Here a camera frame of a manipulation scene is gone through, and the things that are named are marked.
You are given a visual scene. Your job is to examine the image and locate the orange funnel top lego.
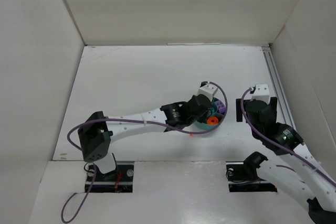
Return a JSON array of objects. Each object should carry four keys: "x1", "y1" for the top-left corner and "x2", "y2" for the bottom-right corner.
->
[{"x1": 206, "y1": 116, "x2": 219, "y2": 125}]

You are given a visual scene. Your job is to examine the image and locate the purple curved lego brick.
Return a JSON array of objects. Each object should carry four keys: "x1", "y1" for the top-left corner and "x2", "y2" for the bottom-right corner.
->
[{"x1": 213, "y1": 100, "x2": 227, "y2": 114}]

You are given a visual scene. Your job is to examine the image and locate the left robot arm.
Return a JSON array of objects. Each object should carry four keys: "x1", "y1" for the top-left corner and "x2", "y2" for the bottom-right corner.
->
[{"x1": 94, "y1": 94, "x2": 211, "y2": 174}]

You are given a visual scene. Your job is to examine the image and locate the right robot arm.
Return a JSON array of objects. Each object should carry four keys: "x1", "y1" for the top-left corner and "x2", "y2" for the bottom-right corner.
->
[{"x1": 236, "y1": 95, "x2": 335, "y2": 214}]

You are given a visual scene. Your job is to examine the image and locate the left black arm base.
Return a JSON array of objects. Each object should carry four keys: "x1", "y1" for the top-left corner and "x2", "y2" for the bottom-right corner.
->
[{"x1": 78, "y1": 111, "x2": 113, "y2": 163}]

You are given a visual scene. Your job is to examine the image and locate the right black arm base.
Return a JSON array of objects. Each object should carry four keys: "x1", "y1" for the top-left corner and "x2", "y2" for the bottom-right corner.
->
[{"x1": 307, "y1": 198, "x2": 336, "y2": 224}]

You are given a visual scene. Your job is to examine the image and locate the teal round divided container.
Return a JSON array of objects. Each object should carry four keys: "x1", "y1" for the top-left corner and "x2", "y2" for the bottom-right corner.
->
[{"x1": 194, "y1": 98, "x2": 226, "y2": 131}]

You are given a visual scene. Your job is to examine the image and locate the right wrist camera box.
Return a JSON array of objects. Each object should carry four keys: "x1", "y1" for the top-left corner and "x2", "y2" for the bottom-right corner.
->
[{"x1": 250, "y1": 84, "x2": 271, "y2": 104}]

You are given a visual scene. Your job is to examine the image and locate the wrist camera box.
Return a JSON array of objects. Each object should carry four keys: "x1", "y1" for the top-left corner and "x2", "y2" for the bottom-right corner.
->
[
  {"x1": 197, "y1": 82, "x2": 218, "y2": 102},
  {"x1": 250, "y1": 84, "x2": 271, "y2": 104}
]

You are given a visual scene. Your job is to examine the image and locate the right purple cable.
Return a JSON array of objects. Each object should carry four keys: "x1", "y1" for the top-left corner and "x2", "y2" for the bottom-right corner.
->
[{"x1": 241, "y1": 87, "x2": 336, "y2": 190}]

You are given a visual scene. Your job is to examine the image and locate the purple cable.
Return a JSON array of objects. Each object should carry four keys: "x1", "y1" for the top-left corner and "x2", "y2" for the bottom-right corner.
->
[
  {"x1": 241, "y1": 87, "x2": 336, "y2": 190},
  {"x1": 60, "y1": 82, "x2": 228, "y2": 223}
]

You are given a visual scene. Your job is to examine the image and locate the aluminium rail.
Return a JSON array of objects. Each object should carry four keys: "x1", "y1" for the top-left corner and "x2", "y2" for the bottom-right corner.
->
[{"x1": 262, "y1": 46, "x2": 296, "y2": 128}]

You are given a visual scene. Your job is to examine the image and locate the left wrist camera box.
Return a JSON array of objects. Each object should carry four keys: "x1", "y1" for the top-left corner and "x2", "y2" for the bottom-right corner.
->
[{"x1": 197, "y1": 82, "x2": 218, "y2": 102}]

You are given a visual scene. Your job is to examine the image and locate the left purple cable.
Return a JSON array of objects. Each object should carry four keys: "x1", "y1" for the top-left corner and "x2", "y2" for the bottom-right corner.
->
[{"x1": 60, "y1": 82, "x2": 228, "y2": 223}]

